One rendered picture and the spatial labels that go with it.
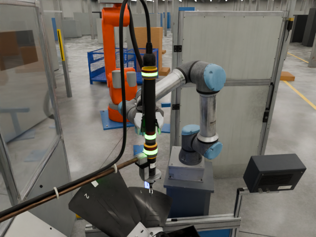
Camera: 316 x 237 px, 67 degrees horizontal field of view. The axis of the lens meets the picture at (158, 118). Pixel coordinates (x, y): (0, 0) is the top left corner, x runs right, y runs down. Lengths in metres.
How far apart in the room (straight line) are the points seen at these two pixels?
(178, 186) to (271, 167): 0.53
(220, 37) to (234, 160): 1.52
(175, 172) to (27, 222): 0.89
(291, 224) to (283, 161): 1.59
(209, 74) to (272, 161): 0.60
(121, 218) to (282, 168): 0.88
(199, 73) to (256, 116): 1.95
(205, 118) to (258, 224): 1.80
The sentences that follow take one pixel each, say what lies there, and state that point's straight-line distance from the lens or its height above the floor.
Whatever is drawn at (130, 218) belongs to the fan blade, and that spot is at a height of 1.31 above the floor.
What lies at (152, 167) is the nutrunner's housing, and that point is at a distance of 0.79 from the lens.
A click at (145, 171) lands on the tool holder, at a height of 1.50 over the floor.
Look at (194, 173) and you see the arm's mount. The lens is 1.52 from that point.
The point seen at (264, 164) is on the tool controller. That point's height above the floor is 1.24.
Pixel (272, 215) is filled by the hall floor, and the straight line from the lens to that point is 3.00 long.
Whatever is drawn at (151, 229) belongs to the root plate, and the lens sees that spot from 1.03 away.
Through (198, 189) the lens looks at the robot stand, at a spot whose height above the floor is 1.00.
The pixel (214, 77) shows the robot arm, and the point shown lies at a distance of 1.12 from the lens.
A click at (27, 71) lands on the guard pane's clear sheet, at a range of 1.76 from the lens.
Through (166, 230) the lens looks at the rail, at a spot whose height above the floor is 0.81.
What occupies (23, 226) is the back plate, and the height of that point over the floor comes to 1.34.
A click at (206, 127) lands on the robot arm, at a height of 1.42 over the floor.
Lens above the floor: 1.95
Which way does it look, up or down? 23 degrees down
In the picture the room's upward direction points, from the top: straight up
